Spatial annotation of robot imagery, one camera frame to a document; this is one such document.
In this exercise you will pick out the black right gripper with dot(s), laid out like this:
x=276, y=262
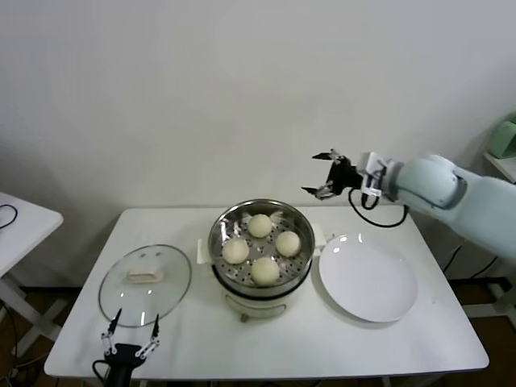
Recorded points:
x=344, y=175

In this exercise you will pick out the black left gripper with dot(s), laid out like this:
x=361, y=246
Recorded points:
x=121, y=356

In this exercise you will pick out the white steamed baozi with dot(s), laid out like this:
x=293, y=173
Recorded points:
x=259, y=225
x=235, y=250
x=288, y=243
x=265, y=271

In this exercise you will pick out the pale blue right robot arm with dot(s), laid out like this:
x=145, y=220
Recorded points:
x=463, y=201

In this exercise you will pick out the steel perforated steamer basket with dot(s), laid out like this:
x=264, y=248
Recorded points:
x=221, y=225

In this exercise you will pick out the white round plate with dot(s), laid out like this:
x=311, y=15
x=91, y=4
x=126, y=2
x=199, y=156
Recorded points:
x=367, y=278

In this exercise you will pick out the cream electric cooker pot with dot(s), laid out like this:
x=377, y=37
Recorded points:
x=258, y=308

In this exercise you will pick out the pale green appliance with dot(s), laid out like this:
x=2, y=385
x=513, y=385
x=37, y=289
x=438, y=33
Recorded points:
x=504, y=139

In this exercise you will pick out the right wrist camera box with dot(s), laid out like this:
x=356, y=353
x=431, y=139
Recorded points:
x=373, y=165

